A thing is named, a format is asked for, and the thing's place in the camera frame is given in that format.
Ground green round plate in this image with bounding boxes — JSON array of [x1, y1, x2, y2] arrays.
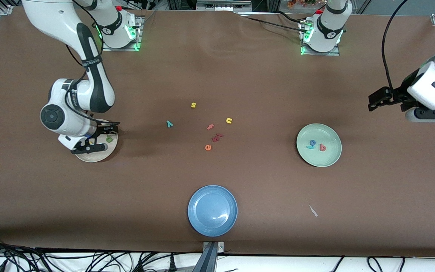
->
[[296, 123, 342, 168]]

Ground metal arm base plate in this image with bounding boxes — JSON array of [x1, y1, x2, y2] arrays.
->
[[102, 16, 143, 52], [300, 20, 341, 57]]

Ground beige round plate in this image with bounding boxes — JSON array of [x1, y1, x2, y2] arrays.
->
[[75, 120, 119, 163]]

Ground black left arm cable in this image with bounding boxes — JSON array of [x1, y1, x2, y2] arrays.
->
[[382, 0, 409, 93]]

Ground black base power cable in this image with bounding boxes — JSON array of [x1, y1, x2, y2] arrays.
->
[[240, 14, 305, 34], [274, 11, 303, 22]]

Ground brown table cover sheet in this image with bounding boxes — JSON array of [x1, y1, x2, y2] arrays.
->
[[0, 7, 435, 258]]

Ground orange dried flowers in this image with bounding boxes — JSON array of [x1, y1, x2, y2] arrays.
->
[[287, 0, 317, 9]]

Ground white labelled box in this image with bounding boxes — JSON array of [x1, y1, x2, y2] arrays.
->
[[197, 1, 252, 11]]

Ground blue round plate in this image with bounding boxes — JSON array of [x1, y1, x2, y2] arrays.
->
[[187, 185, 238, 238]]

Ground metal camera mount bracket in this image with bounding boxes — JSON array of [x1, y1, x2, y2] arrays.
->
[[193, 241, 225, 272]]

